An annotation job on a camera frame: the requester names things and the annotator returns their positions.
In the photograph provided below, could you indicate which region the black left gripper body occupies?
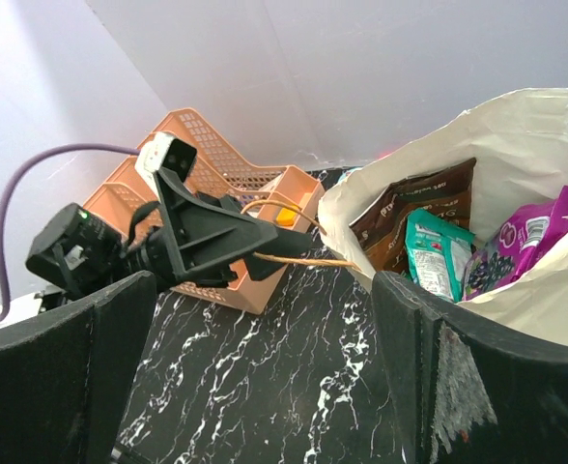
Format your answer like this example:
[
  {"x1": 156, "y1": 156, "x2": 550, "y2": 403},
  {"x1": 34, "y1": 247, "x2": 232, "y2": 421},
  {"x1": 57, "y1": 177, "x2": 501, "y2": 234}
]
[{"x1": 119, "y1": 168, "x2": 312, "y2": 290}]

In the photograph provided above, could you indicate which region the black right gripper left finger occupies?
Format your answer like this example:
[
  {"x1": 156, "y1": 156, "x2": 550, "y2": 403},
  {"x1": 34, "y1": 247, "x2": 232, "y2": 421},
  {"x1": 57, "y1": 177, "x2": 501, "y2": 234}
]
[{"x1": 0, "y1": 272, "x2": 156, "y2": 463}]

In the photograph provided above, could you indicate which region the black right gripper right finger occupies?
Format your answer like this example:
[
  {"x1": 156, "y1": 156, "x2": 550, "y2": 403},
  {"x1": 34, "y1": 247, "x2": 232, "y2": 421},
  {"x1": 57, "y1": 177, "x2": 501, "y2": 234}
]
[{"x1": 371, "y1": 272, "x2": 568, "y2": 463}]

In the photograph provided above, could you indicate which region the teal Fox's mint candy bag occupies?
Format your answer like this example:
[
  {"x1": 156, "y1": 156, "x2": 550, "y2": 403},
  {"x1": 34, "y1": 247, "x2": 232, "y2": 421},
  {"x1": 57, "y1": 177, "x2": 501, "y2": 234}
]
[{"x1": 405, "y1": 209, "x2": 474, "y2": 303}]

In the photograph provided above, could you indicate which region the purple blackcurrant candy bag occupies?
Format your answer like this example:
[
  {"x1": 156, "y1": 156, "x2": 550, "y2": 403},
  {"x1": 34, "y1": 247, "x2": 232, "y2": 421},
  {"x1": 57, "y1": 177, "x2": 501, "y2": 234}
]
[{"x1": 462, "y1": 186, "x2": 568, "y2": 301}]

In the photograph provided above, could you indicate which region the brown Kettle chips bag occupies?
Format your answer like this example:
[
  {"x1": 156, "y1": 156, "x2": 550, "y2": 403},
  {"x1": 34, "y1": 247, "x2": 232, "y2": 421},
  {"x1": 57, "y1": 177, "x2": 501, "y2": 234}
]
[{"x1": 349, "y1": 157, "x2": 478, "y2": 286}]

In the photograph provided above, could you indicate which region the beige paper bag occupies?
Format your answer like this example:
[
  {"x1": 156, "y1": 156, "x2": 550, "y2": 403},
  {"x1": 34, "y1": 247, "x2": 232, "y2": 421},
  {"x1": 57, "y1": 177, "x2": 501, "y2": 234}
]
[{"x1": 317, "y1": 88, "x2": 568, "y2": 347}]

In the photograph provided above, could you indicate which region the yellow sticky note pad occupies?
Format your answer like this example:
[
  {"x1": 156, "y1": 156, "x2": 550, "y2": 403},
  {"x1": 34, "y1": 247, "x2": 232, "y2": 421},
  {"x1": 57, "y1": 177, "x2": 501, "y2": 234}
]
[{"x1": 275, "y1": 208, "x2": 298, "y2": 227}]

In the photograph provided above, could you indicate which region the peach plastic desk organizer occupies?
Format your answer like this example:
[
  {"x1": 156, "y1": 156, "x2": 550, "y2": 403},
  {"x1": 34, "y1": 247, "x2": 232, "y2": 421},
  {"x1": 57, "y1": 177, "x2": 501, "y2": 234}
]
[{"x1": 82, "y1": 107, "x2": 327, "y2": 316}]

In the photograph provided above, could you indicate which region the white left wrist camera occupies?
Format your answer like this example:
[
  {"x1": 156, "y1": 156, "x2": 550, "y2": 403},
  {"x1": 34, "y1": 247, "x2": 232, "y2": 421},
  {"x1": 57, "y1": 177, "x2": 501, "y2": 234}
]
[{"x1": 134, "y1": 131, "x2": 198, "y2": 181}]

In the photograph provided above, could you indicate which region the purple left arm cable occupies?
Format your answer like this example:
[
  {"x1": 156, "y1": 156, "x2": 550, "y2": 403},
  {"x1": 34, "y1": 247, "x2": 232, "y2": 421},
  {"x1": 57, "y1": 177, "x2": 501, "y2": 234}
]
[{"x1": 0, "y1": 142, "x2": 142, "y2": 327}]

